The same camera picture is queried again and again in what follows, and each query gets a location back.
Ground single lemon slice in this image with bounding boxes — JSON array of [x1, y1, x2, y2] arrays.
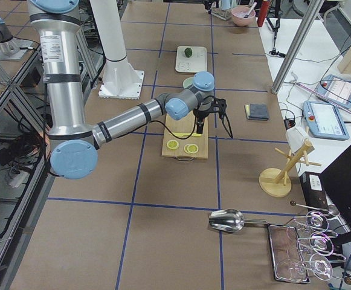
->
[[166, 140, 179, 150]]

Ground green avocado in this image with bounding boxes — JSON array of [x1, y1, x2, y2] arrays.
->
[[184, 47, 193, 58]]

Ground white paper cup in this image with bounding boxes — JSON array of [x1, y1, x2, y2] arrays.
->
[[285, 126, 309, 152]]

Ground upper teach pendant tablet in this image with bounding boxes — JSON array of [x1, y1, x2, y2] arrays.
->
[[316, 74, 351, 109]]

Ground pink bowl with ice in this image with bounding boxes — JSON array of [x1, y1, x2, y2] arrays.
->
[[231, 6, 256, 27]]

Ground red cylinder bottle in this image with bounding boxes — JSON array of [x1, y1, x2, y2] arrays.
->
[[257, 0, 270, 27]]

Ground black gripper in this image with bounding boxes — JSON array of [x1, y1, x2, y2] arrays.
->
[[193, 99, 212, 134]]

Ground bamboo cutting board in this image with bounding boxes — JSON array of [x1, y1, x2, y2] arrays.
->
[[161, 112, 208, 160]]

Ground white bear tray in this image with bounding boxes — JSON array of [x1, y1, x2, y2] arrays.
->
[[175, 45, 207, 73]]

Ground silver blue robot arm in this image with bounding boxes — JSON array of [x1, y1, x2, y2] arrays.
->
[[28, 1, 214, 179]]

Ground lower teach pendant tablet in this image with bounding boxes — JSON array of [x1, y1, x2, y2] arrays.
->
[[303, 101, 350, 141]]

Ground metal scoop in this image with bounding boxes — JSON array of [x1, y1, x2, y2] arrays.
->
[[208, 208, 268, 233]]

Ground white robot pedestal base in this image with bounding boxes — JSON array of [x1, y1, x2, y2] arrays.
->
[[90, 0, 144, 100]]

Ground black camera cable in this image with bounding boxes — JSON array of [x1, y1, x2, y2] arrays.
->
[[146, 95, 234, 140]]

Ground mint green bowl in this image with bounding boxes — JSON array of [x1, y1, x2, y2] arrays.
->
[[182, 77, 193, 88]]

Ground yellow plastic knife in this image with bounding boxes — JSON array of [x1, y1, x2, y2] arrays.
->
[[173, 132, 202, 138]]

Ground wooden mug tree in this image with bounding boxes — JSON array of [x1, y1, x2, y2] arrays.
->
[[259, 139, 321, 198]]

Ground wine glass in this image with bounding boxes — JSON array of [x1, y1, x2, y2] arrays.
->
[[293, 210, 338, 237]]

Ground dark rectangular tray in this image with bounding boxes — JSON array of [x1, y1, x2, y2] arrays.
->
[[267, 225, 311, 285]]

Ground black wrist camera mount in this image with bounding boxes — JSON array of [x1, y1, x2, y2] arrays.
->
[[212, 98, 227, 120]]

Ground grey yellow folded cloth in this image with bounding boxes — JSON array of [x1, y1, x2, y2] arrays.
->
[[244, 104, 269, 121]]

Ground teach pendant tablet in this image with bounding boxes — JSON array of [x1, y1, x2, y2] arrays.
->
[[303, 101, 350, 141], [316, 74, 351, 109]]

